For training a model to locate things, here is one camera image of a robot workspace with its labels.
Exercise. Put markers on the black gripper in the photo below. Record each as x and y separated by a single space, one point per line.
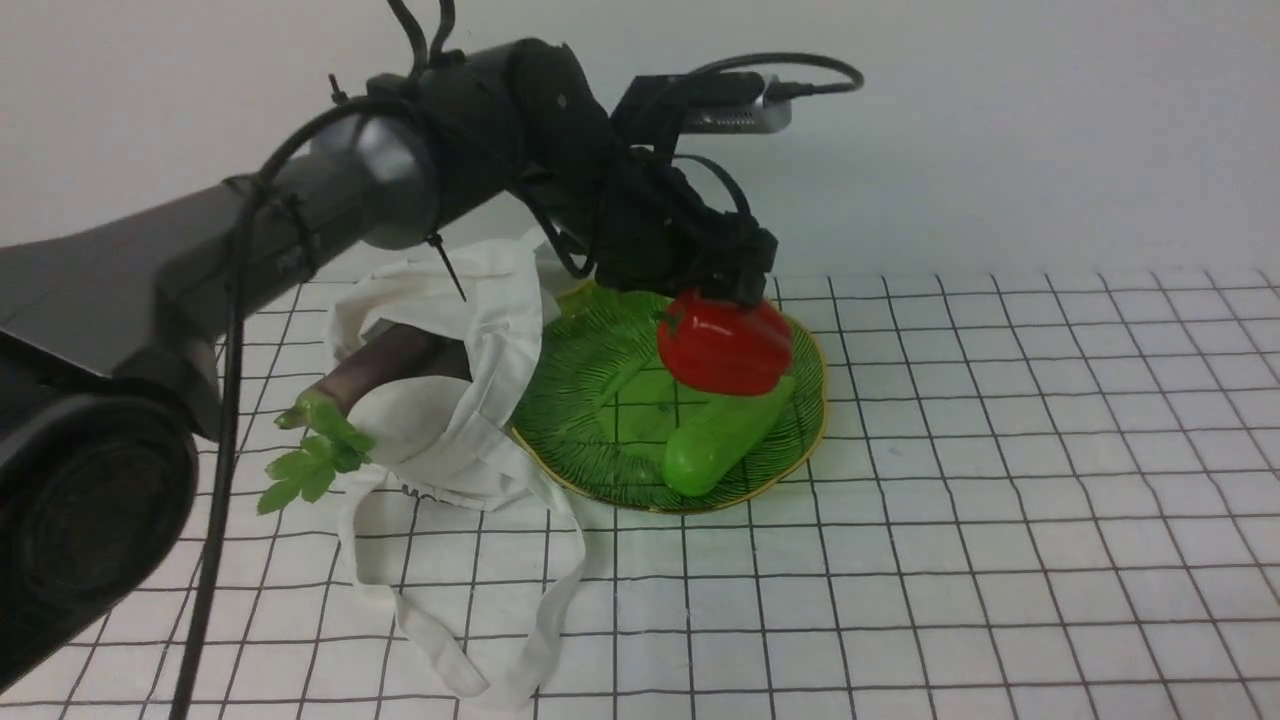
645 228

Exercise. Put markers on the red bell pepper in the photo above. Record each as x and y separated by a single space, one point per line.
722 348

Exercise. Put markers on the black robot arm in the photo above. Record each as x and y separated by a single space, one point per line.
109 368

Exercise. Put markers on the white cloth tote bag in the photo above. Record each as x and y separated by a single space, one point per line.
449 440

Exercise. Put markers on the green cucumber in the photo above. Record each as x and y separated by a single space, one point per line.
714 439

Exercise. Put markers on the green glass leaf plate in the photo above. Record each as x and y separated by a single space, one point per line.
601 406

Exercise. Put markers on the white grid tablecloth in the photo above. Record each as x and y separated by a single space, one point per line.
1039 497

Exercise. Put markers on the purple eggplant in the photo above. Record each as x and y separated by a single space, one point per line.
398 352

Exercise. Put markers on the green leafy vegetable sprig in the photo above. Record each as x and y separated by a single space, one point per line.
332 446

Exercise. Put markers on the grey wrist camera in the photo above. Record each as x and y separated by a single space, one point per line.
655 109

